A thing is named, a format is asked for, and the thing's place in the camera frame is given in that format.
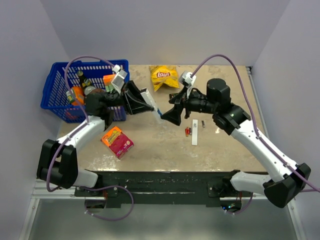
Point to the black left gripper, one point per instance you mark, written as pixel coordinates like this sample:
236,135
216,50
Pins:
134,106

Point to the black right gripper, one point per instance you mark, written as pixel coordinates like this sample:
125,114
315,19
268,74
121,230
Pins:
179,99

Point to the white remote control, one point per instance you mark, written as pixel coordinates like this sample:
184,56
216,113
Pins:
146,95

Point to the white remote battery cover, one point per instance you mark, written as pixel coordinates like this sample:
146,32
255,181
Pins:
194,138

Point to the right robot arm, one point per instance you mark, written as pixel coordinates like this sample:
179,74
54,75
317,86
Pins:
281,183

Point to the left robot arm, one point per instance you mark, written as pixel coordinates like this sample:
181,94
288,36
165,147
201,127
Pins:
58,162

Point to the black TV remote control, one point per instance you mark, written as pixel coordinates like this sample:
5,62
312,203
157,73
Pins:
172,95

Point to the orange AAA battery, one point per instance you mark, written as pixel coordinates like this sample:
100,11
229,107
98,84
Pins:
187,132

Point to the orange green snack box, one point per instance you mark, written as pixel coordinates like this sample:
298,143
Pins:
107,79

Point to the yellow Lays chips bag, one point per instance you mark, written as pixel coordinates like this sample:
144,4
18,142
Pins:
164,75

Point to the brown round package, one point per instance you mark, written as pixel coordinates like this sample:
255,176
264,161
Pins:
94,91

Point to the pink orange candy box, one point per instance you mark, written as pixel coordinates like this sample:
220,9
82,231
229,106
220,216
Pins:
118,143

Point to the dark glass bottle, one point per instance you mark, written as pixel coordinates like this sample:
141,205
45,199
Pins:
85,84

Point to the orange juice carton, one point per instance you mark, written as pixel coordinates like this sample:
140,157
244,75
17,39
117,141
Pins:
75,94

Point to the blue plastic shopping basket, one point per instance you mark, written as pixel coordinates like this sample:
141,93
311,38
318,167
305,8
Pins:
54,94

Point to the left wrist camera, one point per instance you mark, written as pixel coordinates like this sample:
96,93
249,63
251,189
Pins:
119,79

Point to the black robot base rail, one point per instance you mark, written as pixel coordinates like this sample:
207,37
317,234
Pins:
162,188

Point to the aluminium frame rail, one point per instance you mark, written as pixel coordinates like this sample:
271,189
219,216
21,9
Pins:
292,205

